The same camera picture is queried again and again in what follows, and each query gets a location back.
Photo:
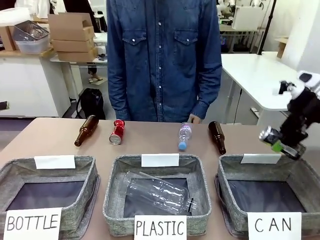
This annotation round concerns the right gripper green finger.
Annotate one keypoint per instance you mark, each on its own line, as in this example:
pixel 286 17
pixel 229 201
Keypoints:
pixel 277 146
pixel 300 151

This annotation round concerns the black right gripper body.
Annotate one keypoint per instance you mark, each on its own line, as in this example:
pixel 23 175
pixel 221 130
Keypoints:
pixel 297 120

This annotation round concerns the black drink can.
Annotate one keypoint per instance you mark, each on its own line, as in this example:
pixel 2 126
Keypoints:
pixel 268 136

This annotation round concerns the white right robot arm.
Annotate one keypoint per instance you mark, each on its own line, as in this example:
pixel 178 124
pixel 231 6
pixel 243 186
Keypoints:
pixel 312 82

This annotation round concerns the grey basket labelled can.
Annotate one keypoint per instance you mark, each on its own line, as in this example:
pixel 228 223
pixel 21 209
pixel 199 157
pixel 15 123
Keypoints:
pixel 230 180

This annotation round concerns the white paper label CAN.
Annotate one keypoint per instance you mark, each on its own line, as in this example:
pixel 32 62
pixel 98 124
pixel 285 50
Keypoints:
pixel 273 223

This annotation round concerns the crushed red drink can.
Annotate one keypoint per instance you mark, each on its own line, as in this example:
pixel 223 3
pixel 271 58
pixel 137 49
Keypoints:
pixel 117 132

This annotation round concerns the grey basket labelled plastic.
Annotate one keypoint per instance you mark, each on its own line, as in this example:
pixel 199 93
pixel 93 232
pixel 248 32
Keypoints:
pixel 115 180

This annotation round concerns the grey basket labelled bottle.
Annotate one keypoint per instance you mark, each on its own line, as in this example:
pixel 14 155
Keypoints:
pixel 77 212

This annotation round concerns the person's left hand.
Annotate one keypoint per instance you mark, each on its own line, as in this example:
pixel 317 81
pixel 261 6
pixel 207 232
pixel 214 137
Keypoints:
pixel 194 118

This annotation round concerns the blank white card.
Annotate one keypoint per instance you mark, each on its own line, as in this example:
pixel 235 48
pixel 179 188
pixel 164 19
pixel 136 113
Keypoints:
pixel 261 158
pixel 55 161
pixel 160 160

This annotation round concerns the white rounded table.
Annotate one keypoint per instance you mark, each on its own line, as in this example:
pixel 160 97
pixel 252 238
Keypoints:
pixel 257 80

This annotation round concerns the brown glass bottle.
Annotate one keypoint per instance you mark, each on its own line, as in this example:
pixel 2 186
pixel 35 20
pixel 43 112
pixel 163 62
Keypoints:
pixel 217 136
pixel 86 130

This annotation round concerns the small open cardboard box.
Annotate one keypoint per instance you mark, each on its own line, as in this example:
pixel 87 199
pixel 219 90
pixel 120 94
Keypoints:
pixel 282 47

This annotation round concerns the small blue-capped plastic bottle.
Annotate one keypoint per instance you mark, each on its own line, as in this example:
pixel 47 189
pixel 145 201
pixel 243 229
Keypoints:
pixel 185 135

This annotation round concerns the white box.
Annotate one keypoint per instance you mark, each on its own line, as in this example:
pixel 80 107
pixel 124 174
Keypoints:
pixel 250 17

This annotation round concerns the large clear plastic bottle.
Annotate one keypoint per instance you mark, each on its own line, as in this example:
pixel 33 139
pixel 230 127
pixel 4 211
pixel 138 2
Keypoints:
pixel 157 192

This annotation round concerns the white paper label PLASTIC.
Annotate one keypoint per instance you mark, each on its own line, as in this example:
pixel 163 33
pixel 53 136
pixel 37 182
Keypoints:
pixel 160 227

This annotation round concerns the person in denim shirt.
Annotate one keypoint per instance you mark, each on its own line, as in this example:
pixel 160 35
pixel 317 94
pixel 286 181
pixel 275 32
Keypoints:
pixel 162 60

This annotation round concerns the black backpack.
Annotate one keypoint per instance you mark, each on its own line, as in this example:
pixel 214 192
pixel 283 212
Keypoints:
pixel 91 103

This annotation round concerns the background person's feet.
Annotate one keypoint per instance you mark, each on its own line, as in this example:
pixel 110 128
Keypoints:
pixel 95 75

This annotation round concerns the flat cardboard box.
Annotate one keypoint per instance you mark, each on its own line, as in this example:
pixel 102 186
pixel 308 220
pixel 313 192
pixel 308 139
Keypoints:
pixel 75 44
pixel 77 55

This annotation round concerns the large open cardboard box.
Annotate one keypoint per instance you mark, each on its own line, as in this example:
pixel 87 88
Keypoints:
pixel 70 26

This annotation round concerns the white desk with panel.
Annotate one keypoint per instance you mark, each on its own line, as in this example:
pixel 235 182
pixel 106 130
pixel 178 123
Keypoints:
pixel 32 82

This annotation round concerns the white paper label BOTTLE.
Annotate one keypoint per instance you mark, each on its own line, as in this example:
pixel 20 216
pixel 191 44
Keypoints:
pixel 32 222

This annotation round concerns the clear plastic storage bin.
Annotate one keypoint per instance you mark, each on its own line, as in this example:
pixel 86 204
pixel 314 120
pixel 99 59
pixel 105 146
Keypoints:
pixel 31 38

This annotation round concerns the brown cardboard box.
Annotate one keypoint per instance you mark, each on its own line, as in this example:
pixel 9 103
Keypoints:
pixel 7 37

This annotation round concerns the black white wrist camera mount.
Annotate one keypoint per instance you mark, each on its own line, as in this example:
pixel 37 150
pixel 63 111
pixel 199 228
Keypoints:
pixel 290 88

